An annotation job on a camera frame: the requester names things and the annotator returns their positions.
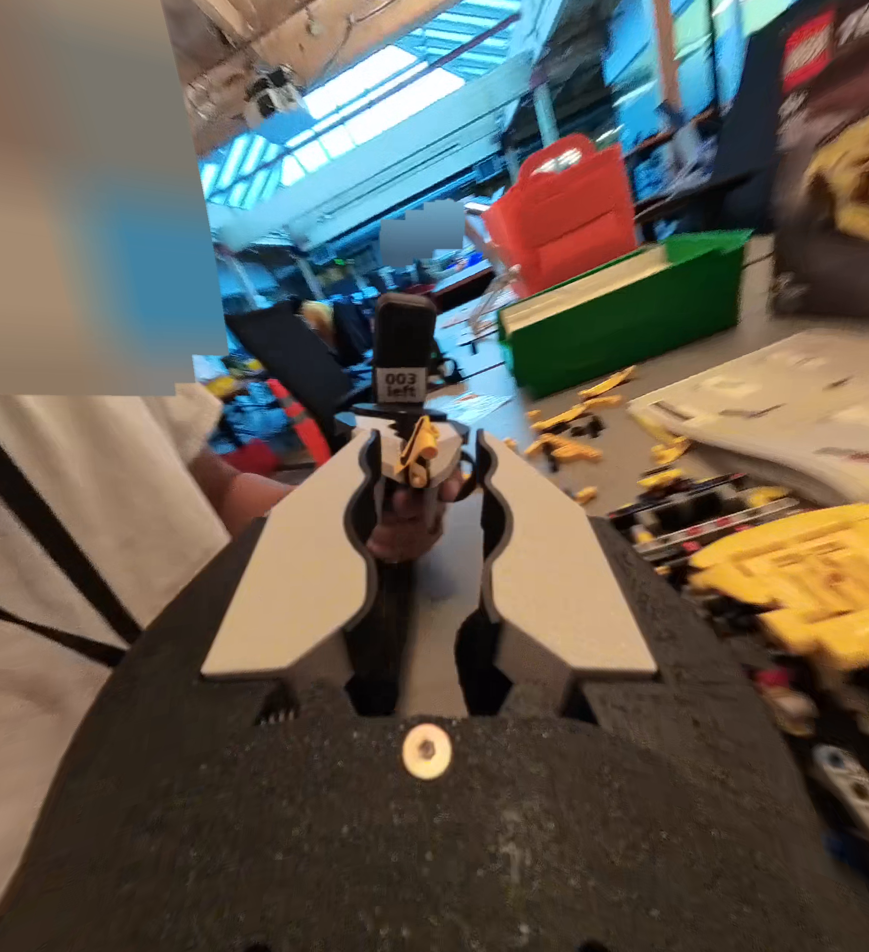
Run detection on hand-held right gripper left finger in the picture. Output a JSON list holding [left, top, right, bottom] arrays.
[[201, 430, 385, 699]]

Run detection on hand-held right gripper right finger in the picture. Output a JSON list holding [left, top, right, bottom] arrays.
[[475, 430, 660, 708]]

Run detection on yellow curved toy piece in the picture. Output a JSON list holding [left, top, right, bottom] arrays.
[[393, 416, 441, 488]]

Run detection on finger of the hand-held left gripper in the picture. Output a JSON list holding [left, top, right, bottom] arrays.
[[423, 422, 466, 487], [369, 427, 407, 486]]

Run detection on white paper stack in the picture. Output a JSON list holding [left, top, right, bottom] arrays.
[[500, 245, 669, 336]]

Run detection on green storage bin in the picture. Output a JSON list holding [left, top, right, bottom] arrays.
[[497, 229, 753, 399]]

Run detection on instruction booklet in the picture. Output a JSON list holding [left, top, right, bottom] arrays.
[[628, 327, 869, 522]]

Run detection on scattered yellow toy pieces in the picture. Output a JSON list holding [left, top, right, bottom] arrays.
[[505, 364, 695, 507]]

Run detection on orange striped cone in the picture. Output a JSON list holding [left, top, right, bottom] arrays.
[[267, 378, 331, 466]]

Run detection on person's left hand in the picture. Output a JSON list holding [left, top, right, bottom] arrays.
[[366, 476, 466, 564]]

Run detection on dark toy box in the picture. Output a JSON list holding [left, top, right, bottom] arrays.
[[769, 0, 869, 322]]

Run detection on yellow toy car model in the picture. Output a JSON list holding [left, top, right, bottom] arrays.
[[609, 472, 869, 916]]

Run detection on person's left forearm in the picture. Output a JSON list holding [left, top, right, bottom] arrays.
[[189, 446, 297, 538]]

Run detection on ceiling mounted device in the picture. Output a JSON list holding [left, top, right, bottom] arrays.
[[243, 65, 307, 129]]

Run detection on red bag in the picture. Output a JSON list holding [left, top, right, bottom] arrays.
[[219, 439, 281, 477]]

